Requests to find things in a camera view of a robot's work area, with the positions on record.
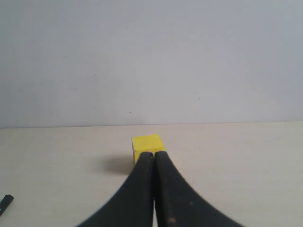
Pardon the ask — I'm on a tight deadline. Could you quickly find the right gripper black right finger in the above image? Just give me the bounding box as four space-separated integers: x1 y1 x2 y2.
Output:
154 151 241 227

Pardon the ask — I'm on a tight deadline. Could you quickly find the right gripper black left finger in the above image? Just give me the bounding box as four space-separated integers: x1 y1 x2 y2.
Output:
79 152 154 227

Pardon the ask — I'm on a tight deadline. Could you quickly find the yellow foam cube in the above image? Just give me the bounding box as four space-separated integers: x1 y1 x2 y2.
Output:
132 134 165 163

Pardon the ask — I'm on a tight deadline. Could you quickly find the black and white marker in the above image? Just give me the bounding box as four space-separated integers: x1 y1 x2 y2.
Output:
0 194 14 216

